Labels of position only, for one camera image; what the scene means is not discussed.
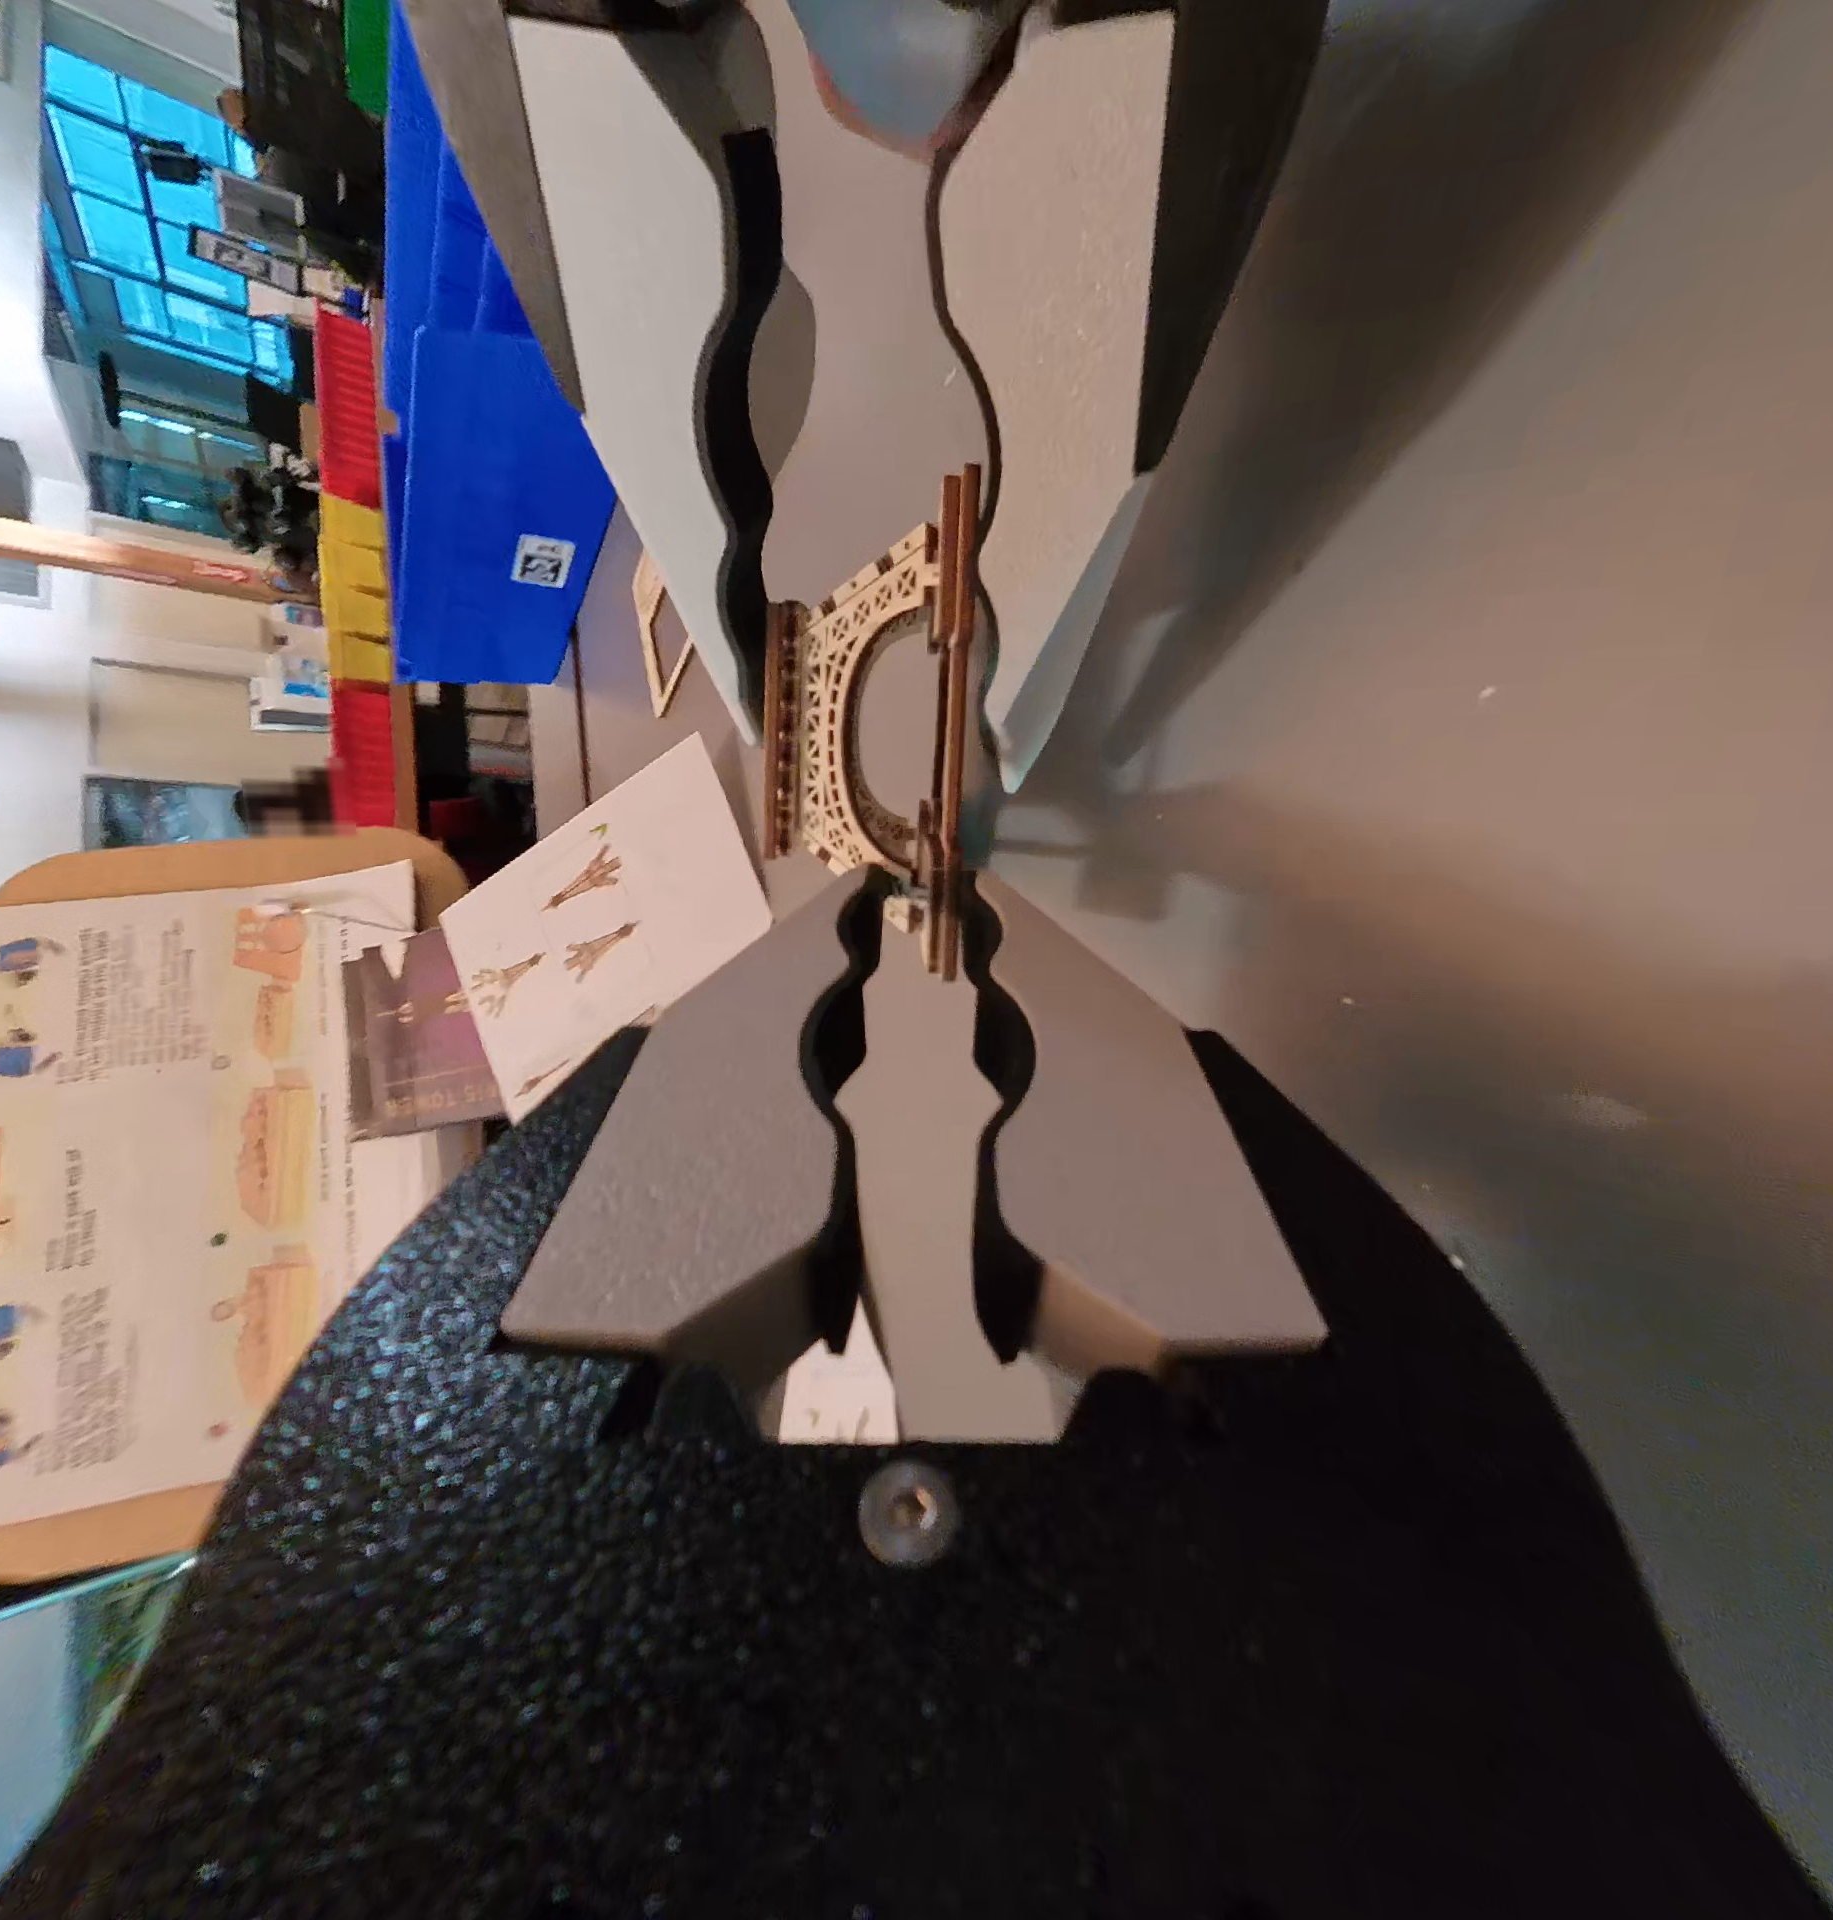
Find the red plastic bin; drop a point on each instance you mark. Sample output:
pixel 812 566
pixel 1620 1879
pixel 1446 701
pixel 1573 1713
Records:
pixel 369 752
pixel 345 407

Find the purple puzzle box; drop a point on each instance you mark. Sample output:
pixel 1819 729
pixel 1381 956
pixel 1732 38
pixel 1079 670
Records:
pixel 406 1037

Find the folded assembly instruction booklet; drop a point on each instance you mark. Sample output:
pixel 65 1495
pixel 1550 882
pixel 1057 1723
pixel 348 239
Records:
pixel 615 902

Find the printed instruction sheet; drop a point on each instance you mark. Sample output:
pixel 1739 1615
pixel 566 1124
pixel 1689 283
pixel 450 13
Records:
pixel 136 1201

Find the blue plastic bin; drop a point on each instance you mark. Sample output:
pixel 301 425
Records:
pixel 481 497

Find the wooden parts sheet square cutout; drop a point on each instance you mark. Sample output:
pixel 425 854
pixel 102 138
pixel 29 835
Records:
pixel 646 632

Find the grey desk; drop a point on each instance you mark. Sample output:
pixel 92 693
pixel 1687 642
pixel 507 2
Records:
pixel 1456 752

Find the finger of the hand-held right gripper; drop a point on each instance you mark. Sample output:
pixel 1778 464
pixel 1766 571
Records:
pixel 1065 301
pixel 630 301

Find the brown clipboard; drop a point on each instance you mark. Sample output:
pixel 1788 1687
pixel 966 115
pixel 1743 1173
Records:
pixel 255 849

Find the yellow plastic bin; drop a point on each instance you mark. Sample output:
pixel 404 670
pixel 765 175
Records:
pixel 354 592

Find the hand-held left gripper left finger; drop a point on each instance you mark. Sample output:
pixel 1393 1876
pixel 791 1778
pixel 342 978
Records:
pixel 676 1186

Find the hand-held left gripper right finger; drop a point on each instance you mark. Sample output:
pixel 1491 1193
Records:
pixel 1140 1186

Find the wooden tower base model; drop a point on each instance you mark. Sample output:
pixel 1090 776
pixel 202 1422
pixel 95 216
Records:
pixel 856 661

